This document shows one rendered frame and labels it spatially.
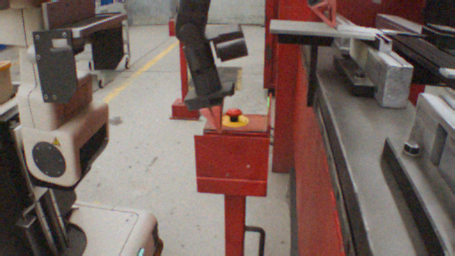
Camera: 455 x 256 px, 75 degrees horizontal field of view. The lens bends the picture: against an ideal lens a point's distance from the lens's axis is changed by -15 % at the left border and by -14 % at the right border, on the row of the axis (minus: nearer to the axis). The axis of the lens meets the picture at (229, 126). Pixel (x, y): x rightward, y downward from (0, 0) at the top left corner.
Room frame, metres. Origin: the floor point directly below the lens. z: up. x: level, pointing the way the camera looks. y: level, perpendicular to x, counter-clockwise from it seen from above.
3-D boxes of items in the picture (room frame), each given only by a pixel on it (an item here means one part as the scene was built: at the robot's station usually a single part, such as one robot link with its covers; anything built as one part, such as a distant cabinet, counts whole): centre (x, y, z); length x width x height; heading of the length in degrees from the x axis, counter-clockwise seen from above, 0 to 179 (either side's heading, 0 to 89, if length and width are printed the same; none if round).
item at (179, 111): (2.65, 0.36, 0.41); 0.25 x 0.20 x 0.83; 82
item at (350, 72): (0.86, -0.32, 0.89); 0.30 x 0.05 x 0.03; 172
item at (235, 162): (0.74, -0.01, 0.75); 0.20 x 0.16 x 0.18; 173
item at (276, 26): (0.91, -0.24, 1.00); 0.26 x 0.18 x 0.01; 82
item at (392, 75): (0.83, -0.38, 0.92); 0.39 x 0.06 x 0.10; 172
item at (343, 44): (1.43, -0.46, 0.92); 0.50 x 0.06 x 0.10; 172
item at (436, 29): (0.87, -0.54, 1.01); 0.26 x 0.12 x 0.05; 82
